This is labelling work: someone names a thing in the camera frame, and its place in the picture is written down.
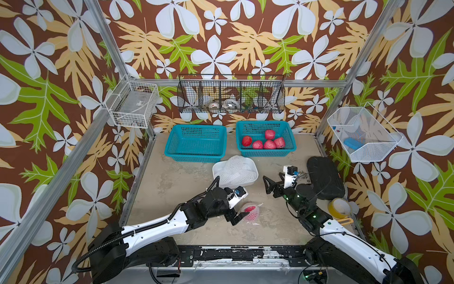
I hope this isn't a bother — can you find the black wire wall basket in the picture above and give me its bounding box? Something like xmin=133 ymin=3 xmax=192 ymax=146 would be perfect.
xmin=176 ymin=74 xmax=285 ymax=114

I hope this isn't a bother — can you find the left teal plastic basket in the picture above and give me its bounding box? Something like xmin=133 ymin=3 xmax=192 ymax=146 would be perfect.
xmin=164 ymin=124 xmax=227 ymax=163

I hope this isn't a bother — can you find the red apple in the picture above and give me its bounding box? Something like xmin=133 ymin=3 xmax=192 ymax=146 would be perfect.
xmin=253 ymin=140 xmax=264 ymax=150
xmin=242 ymin=136 xmax=253 ymax=147

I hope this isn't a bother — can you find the right teal plastic basket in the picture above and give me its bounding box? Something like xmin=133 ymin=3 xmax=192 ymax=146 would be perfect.
xmin=236 ymin=121 xmax=297 ymax=157

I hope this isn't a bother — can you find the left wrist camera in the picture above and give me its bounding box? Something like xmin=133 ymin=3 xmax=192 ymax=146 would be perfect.
xmin=227 ymin=186 xmax=248 ymax=209

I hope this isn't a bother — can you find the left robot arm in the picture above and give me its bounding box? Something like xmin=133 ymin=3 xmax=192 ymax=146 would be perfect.
xmin=72 ymin=177 xmax=248 ymax=284

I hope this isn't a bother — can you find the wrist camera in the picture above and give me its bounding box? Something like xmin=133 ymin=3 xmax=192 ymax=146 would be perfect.
xmin=227 ymin=186 xmax=248 ymax=209
xmin=283 ymin=166 xmax=299 ymax=189

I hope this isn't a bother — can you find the black case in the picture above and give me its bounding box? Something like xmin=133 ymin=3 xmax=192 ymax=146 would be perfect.
xmin=307 ymin=156 xmax=345 ymax=200

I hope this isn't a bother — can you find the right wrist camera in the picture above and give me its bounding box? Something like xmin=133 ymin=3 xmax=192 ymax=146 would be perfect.
xmin=283 ymin=166 xmax=299 ymax=189

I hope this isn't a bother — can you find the tape roll in wire basket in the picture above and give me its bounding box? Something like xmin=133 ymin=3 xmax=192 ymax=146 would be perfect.
xmin=207 ymin=102 xmax=219 ymax=111

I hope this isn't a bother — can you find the white wire basket right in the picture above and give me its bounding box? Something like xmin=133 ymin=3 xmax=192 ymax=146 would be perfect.
xmin=327 ymin=103 xmax=403 ymax=163

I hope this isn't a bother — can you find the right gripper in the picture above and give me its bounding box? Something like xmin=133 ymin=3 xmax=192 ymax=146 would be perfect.
xmin=264 ymin=172 xmax=305 ymax=217

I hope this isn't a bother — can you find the silver object in wire basket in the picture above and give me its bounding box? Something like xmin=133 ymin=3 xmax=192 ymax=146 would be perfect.
xmin=222 ymin=98 xmax=240 ymax=110

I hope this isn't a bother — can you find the white wire basket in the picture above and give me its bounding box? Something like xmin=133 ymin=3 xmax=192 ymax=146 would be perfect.
xmin=327 ymin=103 xmax=403 ymax=163
xmin=105 ymin=75 xmax=160 ymax=129

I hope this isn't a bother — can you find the white plastic tub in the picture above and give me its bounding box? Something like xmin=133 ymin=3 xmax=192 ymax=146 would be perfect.
xmin=212 ymin=155 xmax=259 ymax=189

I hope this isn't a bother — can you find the white wire basket left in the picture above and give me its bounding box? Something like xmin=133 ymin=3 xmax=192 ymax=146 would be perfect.
xmin=105 ymin=75 xmax=160 ymax=129

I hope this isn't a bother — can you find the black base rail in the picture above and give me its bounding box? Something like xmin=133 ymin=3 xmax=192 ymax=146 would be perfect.
xmin=177 ymin=244 xmax=337 ymax=267

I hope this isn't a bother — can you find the yellow utility knife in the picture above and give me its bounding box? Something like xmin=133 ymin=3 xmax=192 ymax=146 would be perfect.
xmin=337 ymin=218 xmax=354 ymax=226

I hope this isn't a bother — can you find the white foam net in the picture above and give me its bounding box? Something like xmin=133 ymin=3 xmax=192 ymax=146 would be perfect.
xmin=224 ymin=155 xmax=257 ymax=176
xmin=219 ymin=170 xmax=256 ymax=187
xmin=241 ymin=203 xmax=260 ymax=222

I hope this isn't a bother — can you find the teal plastic basket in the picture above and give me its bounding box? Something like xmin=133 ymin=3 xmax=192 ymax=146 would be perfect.
xmin=164 ymin=124 xmax=227 ymax=163
xmin=236 ymin=121 xmax=297 ymax=157

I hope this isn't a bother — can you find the blue object in basket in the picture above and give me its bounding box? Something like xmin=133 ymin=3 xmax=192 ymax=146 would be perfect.
xmin=344 ymin=137 xmax=364 ymax=151

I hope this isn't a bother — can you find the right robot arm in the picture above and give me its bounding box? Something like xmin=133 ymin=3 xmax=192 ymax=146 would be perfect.
xmin=263 ymin=177 xmax=424 ymax=284

